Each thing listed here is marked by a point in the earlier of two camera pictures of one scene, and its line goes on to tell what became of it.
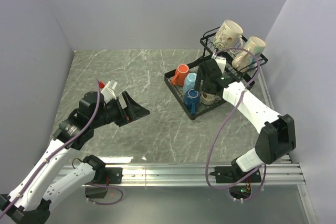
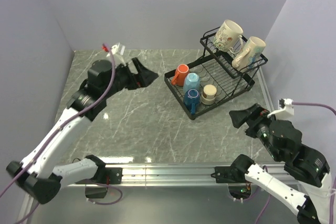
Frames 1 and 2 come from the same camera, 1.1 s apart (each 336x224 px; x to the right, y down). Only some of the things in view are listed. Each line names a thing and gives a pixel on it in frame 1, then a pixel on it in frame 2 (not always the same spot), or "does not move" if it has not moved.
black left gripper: [132, 112] → [145, 77]
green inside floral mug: [227, 35] does not move
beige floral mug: [244, 60] does not move
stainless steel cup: [207, 98] does not move
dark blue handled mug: [191, 99] does not move
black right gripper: [199, 78] → [255, 113]
